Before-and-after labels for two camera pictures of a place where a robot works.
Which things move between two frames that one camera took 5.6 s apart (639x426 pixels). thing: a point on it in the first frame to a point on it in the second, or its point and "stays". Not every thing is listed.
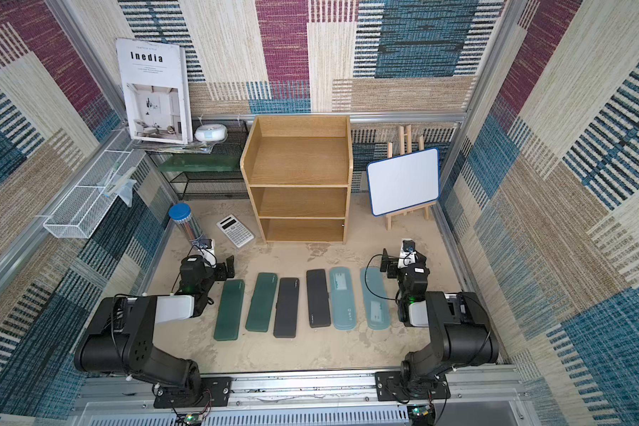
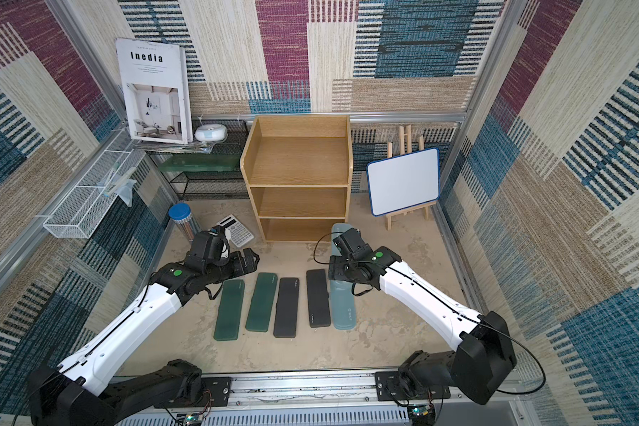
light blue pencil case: x=377 y=303 to x=338 y=229
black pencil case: x=287 y=308 stays
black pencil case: x=318 y=298 stays
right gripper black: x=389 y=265 to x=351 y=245
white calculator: x=235 y=230 stays
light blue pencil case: x=343 y=298 stays
